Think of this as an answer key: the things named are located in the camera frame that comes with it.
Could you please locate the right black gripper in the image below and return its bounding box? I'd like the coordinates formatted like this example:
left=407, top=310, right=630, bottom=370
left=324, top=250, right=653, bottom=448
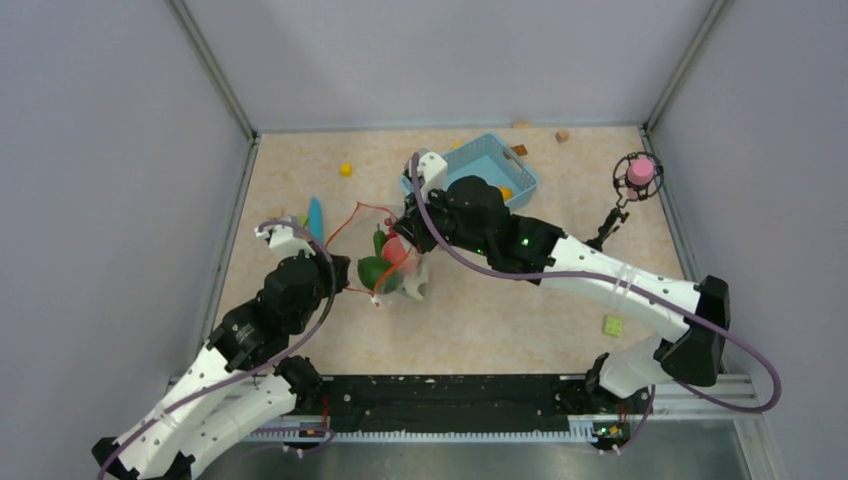
left=392, top=181, right=492, bottom=258

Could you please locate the pink peach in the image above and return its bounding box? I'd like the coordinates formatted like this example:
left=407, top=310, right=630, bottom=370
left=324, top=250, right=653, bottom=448
left=381, top=236, right=416, bottom=272

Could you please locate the clear zip top bag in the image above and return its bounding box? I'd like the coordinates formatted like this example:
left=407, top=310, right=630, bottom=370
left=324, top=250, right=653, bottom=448
left=327, top=201, right=430, bottom=307

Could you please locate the green chili pepper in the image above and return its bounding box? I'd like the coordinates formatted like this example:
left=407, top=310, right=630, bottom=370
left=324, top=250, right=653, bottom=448
left=372, top=229, right=388, bottom=256

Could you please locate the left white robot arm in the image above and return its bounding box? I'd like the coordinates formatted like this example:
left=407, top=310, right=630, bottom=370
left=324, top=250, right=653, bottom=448
left=92, top=220, right=351, bottom=479

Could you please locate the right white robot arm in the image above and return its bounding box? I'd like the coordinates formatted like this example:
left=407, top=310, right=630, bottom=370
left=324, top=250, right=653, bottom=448
left=395, top=151, right=729, bottom=412

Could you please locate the light blue plastic basket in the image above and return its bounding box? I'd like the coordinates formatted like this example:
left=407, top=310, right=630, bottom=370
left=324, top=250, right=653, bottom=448
left=418, top=133, right=539, bottom=213

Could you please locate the blue cylindrical bottle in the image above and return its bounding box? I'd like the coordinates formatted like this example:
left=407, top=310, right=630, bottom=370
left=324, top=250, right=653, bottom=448
left=307, top=197, right=325, bottom=244

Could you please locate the brown cube block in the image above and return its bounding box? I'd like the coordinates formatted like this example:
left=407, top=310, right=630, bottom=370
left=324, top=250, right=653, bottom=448
left=511, top=144, right=528, bottom=157

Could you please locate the tan wooden cube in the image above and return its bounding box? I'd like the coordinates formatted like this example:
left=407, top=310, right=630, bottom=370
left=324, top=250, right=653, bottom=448
left=555, top=129, right=570, bottom=144

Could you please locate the pink microphone on tripod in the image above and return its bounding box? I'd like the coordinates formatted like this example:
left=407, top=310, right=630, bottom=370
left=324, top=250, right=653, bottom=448
left=586, top=151, right=665, bottom=251

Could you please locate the light green lego brick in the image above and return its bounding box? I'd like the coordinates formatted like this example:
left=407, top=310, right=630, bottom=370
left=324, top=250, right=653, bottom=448
left=602, top=315, right=625, bottom=338

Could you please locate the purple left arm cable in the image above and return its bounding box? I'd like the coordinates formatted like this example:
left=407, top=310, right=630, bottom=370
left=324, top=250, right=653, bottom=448
left=95, top=219, right=337, bottom=480

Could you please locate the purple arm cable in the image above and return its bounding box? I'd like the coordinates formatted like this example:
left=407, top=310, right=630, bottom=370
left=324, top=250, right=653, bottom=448
left=95, top=219, right=337, bottom=480
left=408, top=152, right=783, bottom=456

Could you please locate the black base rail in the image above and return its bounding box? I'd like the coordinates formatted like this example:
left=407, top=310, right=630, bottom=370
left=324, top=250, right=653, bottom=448
left=258, top=372, right=654, bottom=435

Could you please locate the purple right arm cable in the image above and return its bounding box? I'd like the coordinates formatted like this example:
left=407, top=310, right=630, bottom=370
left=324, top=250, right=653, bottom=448
left=408, top=152, right=783, bottom=456

